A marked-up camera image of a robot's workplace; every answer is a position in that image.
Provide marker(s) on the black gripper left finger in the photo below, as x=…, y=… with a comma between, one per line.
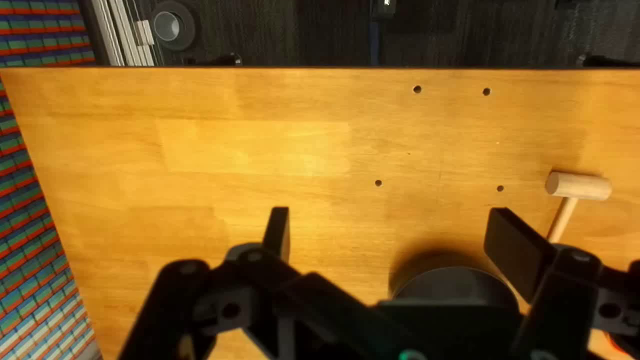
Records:
x=200, y=313

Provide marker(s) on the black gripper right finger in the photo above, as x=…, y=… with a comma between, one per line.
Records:
x=560, y=292

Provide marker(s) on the orange cup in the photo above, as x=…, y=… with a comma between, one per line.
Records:
x=627, y=347

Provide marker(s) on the black bowl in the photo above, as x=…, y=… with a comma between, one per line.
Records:
x=453, y=283

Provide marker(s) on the wooden mallet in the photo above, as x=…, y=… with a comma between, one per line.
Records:
x=579, y=187

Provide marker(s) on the grey round disc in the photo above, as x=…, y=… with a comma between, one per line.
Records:
x=172, y=25

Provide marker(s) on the white ribbed panel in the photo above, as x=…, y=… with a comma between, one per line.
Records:
x=123, y=30

